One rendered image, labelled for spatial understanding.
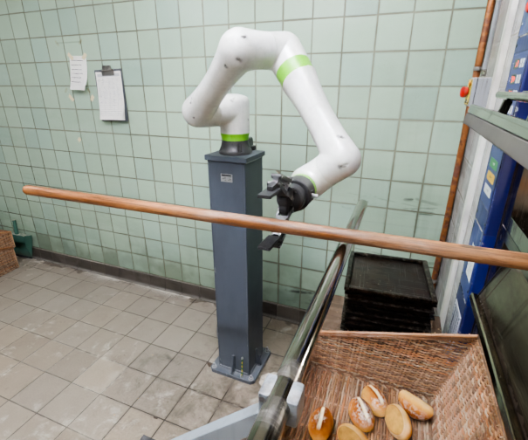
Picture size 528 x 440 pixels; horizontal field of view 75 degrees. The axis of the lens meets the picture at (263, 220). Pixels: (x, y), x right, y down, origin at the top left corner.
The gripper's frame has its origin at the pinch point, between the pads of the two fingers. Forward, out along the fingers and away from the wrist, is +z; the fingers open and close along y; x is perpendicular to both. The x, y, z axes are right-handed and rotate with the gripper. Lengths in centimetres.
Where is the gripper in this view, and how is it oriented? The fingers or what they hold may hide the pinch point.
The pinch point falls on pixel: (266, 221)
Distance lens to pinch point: 77.7
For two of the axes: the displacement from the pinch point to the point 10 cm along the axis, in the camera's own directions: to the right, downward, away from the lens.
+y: 0.0, 9.3, 3.6
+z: -3.8, 3.4, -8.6
